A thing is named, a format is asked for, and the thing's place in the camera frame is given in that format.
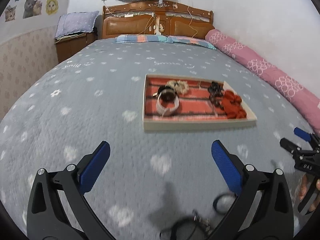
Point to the tabby kitten wall sticker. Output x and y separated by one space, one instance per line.
10 13

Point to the orange fabric scrunchie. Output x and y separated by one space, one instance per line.
231 104

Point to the black claw hair clip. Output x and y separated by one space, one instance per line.
215 89

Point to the lavender dotted cushion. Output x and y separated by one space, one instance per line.
76 22

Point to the striped pillow left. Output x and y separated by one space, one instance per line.
142 39

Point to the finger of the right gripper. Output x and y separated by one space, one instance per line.
289 146
302 134

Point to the black fuzzy scrunchie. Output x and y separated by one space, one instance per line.
166 94

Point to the wooden nightstand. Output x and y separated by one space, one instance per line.
68 46

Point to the grey patterned bedspread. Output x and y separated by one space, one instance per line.
151 179

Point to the brick-pattern jewelry tray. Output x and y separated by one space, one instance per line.
197 111

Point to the yellow flower cat sticker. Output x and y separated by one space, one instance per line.
52 6

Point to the person right hand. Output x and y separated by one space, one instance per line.
303 190

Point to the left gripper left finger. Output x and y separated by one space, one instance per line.
46 217

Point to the pink rolled quilt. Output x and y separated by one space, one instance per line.
302 99

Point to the wooden headboard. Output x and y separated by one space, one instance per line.
148 17

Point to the striped pillow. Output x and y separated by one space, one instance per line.
191 41
142 39

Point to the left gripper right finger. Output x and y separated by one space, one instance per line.
262 208

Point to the grey cats wall sticker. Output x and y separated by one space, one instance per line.
32 8

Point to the striped pillow right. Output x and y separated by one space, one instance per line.
191 41

